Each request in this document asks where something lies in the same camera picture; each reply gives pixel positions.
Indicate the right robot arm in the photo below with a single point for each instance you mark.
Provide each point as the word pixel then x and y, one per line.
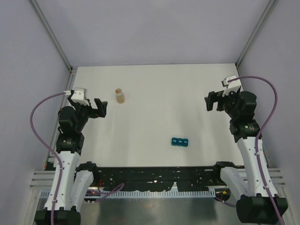
pixel 257 199

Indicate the white slotted cable duct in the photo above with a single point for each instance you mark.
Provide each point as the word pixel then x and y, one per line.
pixel 165 194

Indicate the aluminium frame post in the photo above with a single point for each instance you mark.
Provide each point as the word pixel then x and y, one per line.
pixel 257 30
pixel 37 9

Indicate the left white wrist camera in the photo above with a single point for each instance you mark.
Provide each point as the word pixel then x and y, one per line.
pixel 77 96

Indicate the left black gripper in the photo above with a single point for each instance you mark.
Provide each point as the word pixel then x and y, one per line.
pixel 94 113

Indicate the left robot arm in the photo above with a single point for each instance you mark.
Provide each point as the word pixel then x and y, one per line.
pixel 71 179

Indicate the left aluminium frame post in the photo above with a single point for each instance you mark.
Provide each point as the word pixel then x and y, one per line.
pixel 37 9

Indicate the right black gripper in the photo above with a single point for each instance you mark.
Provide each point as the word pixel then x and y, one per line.
pixel 213 95

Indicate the clear pill bottle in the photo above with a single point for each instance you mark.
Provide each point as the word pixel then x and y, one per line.
pixel 120 98

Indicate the teal pill organizer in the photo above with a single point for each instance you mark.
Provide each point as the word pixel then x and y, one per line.
pixel 182 142

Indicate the right aluminium frame post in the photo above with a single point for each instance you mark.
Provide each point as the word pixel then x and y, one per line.
pixel 257 30

